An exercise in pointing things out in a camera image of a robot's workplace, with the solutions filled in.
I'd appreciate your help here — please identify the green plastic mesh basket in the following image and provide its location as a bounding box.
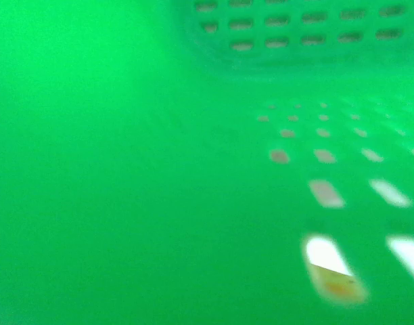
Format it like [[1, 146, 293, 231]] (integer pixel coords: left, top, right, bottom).
[[0, 0, 414, 325]]

